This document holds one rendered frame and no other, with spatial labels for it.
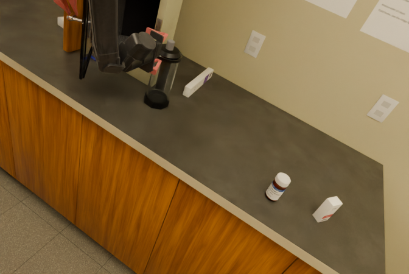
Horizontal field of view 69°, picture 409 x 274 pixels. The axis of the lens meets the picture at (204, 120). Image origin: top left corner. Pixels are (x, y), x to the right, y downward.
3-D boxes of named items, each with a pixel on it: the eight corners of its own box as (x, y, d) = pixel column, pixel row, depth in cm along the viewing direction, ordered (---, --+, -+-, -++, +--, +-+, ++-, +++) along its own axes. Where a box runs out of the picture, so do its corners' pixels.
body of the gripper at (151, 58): (160, 42, 91) (146, 47, 85) (154, 70, 97) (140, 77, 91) (143, 33, 92) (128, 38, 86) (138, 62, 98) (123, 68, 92)
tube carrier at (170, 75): (156, 89, 125) (167, 42, 112) (174, 102, 121) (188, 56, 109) (137, 96, 117) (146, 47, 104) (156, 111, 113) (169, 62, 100)
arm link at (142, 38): (93, 45, 82) (101, 72, 80) (112, 19, 75) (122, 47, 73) (129, 52, 91) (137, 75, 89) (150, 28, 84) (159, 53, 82)
